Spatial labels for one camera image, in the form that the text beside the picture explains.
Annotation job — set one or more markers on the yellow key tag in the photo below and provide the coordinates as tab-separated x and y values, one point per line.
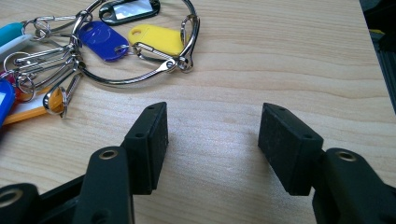
162	39

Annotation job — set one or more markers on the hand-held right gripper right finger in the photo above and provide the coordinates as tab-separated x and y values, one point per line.
289	146

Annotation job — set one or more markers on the black key tag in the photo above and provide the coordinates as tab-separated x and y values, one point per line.
130	11

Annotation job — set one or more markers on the metal snap hook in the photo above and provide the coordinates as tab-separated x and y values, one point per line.
40	55
152	51
73	85
194	28

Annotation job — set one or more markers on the bright blue key tag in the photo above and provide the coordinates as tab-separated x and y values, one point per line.
4	99

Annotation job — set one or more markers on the white key tag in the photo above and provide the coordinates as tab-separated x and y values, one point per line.
12	46

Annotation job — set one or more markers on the teal key tag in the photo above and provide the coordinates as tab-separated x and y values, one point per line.
9	32

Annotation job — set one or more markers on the orange key tag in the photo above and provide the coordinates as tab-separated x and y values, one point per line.
25	113

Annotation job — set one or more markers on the dark blue key tag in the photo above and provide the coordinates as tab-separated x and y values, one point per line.
99	40

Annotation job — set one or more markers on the dark metal stand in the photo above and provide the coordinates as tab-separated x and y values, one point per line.
384	46

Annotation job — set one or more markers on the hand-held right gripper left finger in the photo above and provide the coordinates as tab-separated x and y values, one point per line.
144	149

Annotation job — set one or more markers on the red key tag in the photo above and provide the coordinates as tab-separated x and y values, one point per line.
17	91

